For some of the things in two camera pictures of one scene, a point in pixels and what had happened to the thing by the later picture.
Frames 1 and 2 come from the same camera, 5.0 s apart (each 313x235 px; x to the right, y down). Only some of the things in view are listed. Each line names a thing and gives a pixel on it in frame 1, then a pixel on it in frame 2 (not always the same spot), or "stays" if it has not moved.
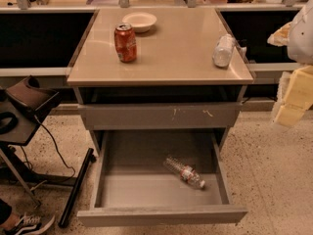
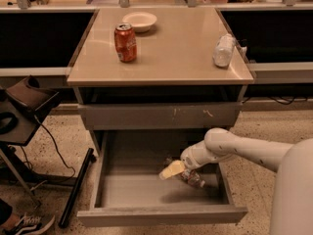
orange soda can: [125, 42] stays
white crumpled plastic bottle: [223, 50] stays
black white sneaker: [28, 224] stays
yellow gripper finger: [294, 95] → [194, 158]
